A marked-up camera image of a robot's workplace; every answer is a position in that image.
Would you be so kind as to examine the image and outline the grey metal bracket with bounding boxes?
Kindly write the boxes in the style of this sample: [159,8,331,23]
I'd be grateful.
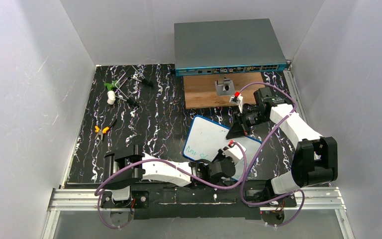
[215,76,235,96]

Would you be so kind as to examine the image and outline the purple cable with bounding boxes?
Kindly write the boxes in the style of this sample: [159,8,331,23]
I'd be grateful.
[95,141,248,230]
[235,82,305,228]

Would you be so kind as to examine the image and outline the blue framed whiteboard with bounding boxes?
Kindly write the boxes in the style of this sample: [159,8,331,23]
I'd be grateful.
[183,116,262,180]

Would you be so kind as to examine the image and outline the white plastic pipe piece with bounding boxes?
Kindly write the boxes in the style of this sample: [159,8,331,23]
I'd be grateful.
[107,91,116,105]

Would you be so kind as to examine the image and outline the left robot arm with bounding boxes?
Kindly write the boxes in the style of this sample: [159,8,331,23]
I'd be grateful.
[95,141,244,201]

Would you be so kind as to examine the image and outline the grey network switch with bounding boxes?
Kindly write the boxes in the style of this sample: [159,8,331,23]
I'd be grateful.
[174,18,287,76]

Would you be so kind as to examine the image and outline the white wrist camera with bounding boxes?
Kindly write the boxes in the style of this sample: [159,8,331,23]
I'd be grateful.
[222,140,246,165]
[229,91,244,113]

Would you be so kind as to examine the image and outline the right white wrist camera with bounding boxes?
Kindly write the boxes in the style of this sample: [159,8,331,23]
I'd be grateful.
[229,91,244,113]

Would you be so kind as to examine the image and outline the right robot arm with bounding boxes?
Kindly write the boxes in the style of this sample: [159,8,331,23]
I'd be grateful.
[226,87,338,200]

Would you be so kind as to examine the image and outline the orange handled pliers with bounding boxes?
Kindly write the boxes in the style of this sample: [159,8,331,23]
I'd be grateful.
[95,119,117,141]

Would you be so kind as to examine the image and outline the green plastic piece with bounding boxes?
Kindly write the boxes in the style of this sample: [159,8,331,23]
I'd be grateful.
[104,81,118,91]

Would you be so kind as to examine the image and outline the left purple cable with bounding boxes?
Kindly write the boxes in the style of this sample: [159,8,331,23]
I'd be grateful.
[95,141,248,230]

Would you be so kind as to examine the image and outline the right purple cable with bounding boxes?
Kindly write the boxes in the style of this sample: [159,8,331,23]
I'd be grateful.
[235,82,305,228]

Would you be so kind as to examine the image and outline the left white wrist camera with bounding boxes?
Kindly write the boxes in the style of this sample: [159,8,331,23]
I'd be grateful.
[222,140,246,165]

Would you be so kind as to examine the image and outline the aluminium frame rail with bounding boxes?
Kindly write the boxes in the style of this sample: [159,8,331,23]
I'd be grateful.
[42,183,354,239]

